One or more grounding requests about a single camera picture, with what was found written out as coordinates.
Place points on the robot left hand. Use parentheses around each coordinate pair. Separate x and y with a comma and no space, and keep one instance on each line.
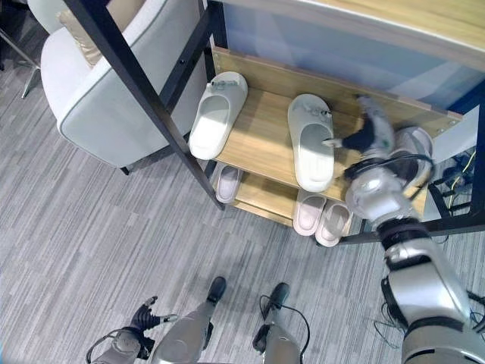
(146,316)

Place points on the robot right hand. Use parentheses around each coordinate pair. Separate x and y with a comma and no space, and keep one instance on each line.
(365,139)

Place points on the white slipper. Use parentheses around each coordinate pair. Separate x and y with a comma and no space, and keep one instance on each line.
(415,140)
(216,121)
(312,151)

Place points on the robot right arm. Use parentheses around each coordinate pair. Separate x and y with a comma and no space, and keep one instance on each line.
(413,265)

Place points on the wide wooden rack shelf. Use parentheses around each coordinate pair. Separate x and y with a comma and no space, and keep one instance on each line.
(261,125)

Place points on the narrow wooden rack shelf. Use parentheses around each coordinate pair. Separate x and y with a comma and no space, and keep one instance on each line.
(265,195)

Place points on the robot left leg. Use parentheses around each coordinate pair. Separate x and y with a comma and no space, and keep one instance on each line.
(189,333)

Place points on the robot leg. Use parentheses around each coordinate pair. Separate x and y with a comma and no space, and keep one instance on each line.
(189,333)
(278,337)

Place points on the robot right leg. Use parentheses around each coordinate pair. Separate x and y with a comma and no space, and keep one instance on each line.
(278,337)

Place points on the white armchair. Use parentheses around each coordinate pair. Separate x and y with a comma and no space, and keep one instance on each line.
(113,102)

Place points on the beige cushion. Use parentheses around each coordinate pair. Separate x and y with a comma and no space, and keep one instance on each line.
(85,38)

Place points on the metal chair legs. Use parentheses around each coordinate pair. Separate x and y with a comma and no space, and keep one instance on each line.
(22,57)

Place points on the black metal shoe rack frame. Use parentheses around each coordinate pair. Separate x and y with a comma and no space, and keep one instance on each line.
(151,98)

